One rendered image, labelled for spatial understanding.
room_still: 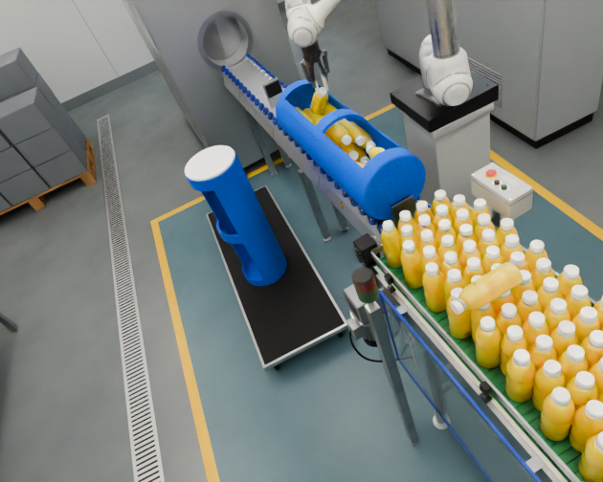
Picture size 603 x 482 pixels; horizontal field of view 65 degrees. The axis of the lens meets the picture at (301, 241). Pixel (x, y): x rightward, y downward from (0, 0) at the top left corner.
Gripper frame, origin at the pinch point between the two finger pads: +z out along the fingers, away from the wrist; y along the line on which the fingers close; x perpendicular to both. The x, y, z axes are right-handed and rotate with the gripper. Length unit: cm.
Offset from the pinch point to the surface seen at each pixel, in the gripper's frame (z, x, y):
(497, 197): 21, 90, -19
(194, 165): 25, -32, 67
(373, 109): 128, -152, -97
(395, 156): 5, 62, 2
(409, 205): 27, 67, 3
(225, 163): 25, -20, 53
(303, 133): 12.2, 9.2, 17.4
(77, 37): 51, -473, 111
